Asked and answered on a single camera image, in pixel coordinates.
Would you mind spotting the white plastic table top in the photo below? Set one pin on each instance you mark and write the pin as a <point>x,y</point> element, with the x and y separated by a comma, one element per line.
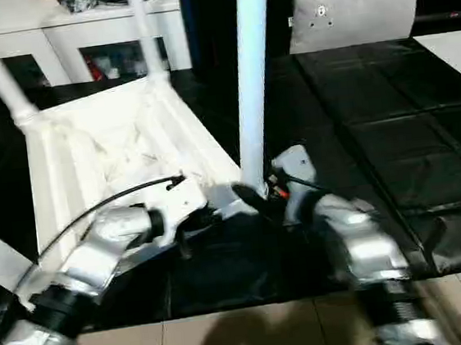
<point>85,126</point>

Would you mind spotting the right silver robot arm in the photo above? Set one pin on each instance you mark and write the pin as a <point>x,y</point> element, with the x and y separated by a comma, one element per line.
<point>365,240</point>

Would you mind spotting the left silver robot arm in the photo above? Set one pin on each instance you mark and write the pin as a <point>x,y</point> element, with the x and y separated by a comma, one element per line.
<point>109,230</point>

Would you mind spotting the black work surface mat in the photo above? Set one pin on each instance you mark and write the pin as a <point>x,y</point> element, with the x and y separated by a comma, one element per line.
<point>392,102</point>

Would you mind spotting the white cup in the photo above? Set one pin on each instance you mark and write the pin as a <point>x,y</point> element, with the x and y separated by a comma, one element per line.
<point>113,73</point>

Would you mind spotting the red bottle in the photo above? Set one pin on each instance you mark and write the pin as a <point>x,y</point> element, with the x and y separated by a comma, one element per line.
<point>96,69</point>

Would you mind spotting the grey pillow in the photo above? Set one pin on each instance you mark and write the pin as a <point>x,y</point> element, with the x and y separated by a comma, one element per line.
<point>354,11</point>

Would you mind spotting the white sideboard with glass doors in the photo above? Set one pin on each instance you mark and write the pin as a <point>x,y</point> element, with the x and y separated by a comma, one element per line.
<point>88,31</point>

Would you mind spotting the white flat board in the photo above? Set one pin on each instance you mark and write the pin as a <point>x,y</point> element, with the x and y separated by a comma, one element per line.
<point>453,54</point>

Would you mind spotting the black tangled item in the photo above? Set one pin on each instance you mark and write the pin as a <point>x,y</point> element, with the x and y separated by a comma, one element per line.
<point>76,1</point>

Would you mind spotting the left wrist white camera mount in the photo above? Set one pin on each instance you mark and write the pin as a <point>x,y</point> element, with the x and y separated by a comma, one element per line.
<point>180,202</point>

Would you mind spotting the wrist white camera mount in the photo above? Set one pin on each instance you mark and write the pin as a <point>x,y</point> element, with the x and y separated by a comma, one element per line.
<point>180,202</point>
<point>295,161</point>

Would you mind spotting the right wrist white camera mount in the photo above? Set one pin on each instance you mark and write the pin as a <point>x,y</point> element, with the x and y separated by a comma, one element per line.
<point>295,161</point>

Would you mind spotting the black rail with red mark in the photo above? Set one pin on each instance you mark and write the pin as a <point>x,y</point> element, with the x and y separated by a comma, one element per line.
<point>437,16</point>

